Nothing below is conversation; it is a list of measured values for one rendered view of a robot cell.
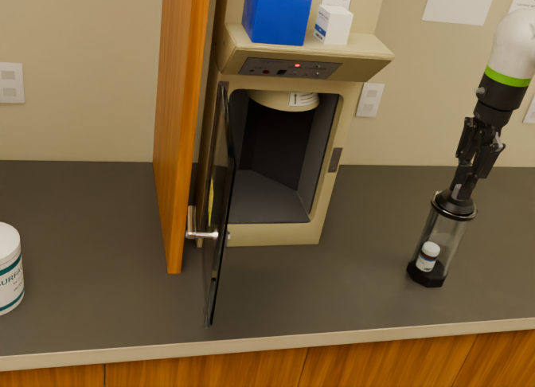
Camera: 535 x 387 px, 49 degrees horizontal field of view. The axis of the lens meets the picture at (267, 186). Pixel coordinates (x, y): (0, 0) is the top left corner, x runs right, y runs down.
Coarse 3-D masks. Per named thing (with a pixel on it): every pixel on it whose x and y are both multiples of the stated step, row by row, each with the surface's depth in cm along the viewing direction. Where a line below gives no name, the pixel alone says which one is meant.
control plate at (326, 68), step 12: (252, 60) 110; (264, 60) 110; (276, 60) 111; (288, 60) 111; (240, 72) 116; (252, 72) 116; (276, 72) 117; (288, 72) 117; (300, 72) 118; (312, 72) 118; (324, 72) 118
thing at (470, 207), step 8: (440, 192) 138; (448, 192) 138; (456, 192) 135; (440, 200) 136; (448, 200) 135; (456, 200) 135; (464, 200) 136; (472, 200) 137; (448, 208) 134; (456, 208) 133; (464, 208) 134; (472, 208) 135
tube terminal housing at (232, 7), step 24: (216, 0) 121; (240, 0) 112; (312, 0) 115; (360, 0) 117; (216, 24) 121; (312, 24) 118; (360, 24) 120; (216, 48) 121; (216, 72) 121; (216, 96) 122; (336, 120) 136; (336, 144) 136; (312, 216) 151; (240, 240) 146; (264, 240) 148; (288, 240) 150; (312, 240) 152
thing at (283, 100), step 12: (252, 96) 132; (264, 96) 130; (276, 96) 129; (288, 96) 129; (300, 96) 130; (312, 96) 132; (276, 108) 129; (288, 108) 129; (300, 108) 130; (312, 108) 132
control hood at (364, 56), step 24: (240, 24) 114; (240, 48) 105; (264, 48) 106; (288, 48) 107; (312, 48) 109; (336, 48) 111; (360, 48) 113; (384, 48) 116; (336, 72) 119; (360, 72) 120
